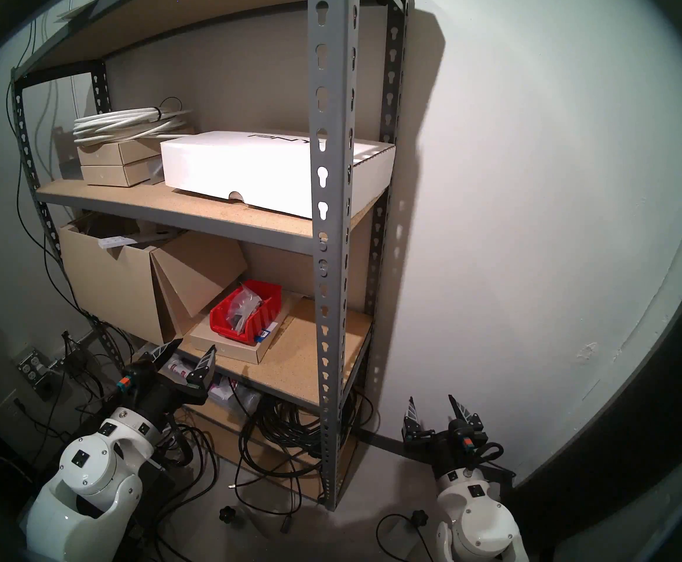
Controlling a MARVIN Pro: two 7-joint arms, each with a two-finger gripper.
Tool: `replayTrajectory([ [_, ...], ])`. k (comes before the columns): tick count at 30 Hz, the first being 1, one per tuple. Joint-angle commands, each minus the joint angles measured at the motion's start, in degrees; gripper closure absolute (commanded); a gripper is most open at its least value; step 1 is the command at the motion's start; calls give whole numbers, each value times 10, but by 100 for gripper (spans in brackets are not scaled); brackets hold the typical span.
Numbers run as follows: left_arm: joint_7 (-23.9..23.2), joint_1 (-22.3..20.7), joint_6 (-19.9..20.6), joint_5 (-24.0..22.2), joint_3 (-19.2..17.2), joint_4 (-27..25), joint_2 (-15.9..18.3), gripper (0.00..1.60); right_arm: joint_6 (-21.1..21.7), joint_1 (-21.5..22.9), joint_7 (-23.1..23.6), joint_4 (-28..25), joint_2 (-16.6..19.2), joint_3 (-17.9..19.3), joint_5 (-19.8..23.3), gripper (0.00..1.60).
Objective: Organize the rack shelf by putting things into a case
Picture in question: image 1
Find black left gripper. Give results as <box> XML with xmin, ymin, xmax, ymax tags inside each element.
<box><xmin>124</xmin><ymin>337</ymin><xmax>217</xmax><ymax>433</ymax></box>

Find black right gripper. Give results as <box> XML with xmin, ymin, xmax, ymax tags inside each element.
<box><xmin>403</xmin><ymin>394</ymin><xmax>483</xmax><ymax>477</ymax></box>

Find clear bag with QR label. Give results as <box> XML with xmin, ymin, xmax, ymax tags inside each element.
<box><xmin>224</xmin><ymin>306</ymin><xmax>257</xmax><ymax>332</ymax></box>

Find red plastic bin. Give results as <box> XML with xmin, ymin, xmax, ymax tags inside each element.
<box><xmin>209</xmin><ymin>280</ymin><xmax>283</xmax><ymax>346</ymax></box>

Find clear bag with black parts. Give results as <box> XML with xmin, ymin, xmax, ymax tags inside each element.
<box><xmin>230</xmin><ymin>283</ymin><xmax>265</xmax><ymax>316</ymax></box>

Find grey metal rack shelf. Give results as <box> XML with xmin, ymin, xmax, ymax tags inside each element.
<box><xmin>10</xmin><ymin>0</ymin><xmax>412</xmax><ymax>512</ymax></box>

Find flat cardboard box white disc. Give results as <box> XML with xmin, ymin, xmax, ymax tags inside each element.
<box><xmin>189</xmin><ymin>293</ymin><xmax>304</xmax><ymax>365</ymax></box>

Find dark baseboard strip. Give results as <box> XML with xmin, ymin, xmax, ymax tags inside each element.
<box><xmin>370</xmin><ymin>429</ymin><xmax>435</xmax><ymax>465</ymax></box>

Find large open cardboard box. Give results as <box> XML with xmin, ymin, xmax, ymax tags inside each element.
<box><xmin>57</xmin><ymin>213</ymin><xmax>249</xmax><ymax>348</ymax></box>

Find small tan cardboard box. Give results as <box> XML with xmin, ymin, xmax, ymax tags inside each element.
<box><xmin>78</xmin><ymin>139</ymin><xmax>163</xmax><ymax>168</ymax></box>
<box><xmin>80</xmin><ymin>157</ymin><xmax>166</xmax><ymax>187</ymax></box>

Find large white PNY box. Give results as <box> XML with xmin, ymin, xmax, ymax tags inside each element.
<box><xmin>160</xmin><ymin>131</ymin><xmax>396</xmax><ymax>219</ymax></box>

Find white paper sheets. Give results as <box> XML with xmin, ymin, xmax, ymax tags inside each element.
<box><xmin>54</xmin><ymin>0</ymin><xmax>104</xmax><ymax>22</ymax></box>

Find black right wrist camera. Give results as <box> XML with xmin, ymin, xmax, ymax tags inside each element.
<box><xmin>457</xmin><ymin>419</ymin><xmax>489</xmax><ymax>450</ymax></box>

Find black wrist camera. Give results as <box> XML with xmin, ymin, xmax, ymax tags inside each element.
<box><xmin>112</xmin><ymin>369</ymin><xmax>143</xmax><ymax>399</ymax></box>
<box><xmin>457</xmin><ymin>419</ymin><xmax>489</xmax><ymax>450</ymax></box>

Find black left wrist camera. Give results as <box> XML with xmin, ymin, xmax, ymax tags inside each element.
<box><xmin>112</xmin><ymin>369</ymin><xmax>143</xmax><ymax>399</ymax></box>

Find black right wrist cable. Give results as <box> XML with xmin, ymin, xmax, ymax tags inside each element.
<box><xmin>476</xmin><ymin>441</ymin><xmax>517</xmax><ymax>479</ymax></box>

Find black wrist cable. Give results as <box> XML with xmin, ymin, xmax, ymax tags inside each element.
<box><xmin>476</xmin><ymin>441</ymin><xmax>517</xmax><ymax>479</ymax></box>
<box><xmin>162</xmin><ymin>414</ymin><xmax>201</xmax><ymax>468</ymax></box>

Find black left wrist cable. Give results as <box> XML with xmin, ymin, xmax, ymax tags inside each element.
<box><xmin>162</xmin><ymin>414</ymin><xmax>201</xmax><ymax>468</ymax></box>

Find black floor cable tangle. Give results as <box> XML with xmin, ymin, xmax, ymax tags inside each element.
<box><xmin>25</xmin><ymin>327</ymin><xmax>219</xmax><ymax>562</ymax></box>

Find black cable bundle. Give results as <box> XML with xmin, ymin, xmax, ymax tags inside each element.
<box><xmin>233</xmin><ymin>385</ymin><xmax>377</xmax><ymax>512</ymax></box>

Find black thin floor cable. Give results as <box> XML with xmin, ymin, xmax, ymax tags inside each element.
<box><xmin>376</xmin><ymin>511</ymin><xmax>435</xmax><ymax>562</ymax></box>

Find grey wall power outlet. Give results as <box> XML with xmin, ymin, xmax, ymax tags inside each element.
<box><xmin>16</xmin><ymin>349</ymin><xmax>61</xmax><ymax>400</ymax></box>

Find black cable along wall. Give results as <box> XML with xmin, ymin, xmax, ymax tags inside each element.
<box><xmin>6</xmin><ymin>81</ymin><xmax>107</xmax><ymax>345</ymax></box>

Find white coiled cable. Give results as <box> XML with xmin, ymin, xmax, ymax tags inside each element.
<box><xmin>73</xmin><ymin>97</ymin><xmax>192</xmax><ymax>143</ymax></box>

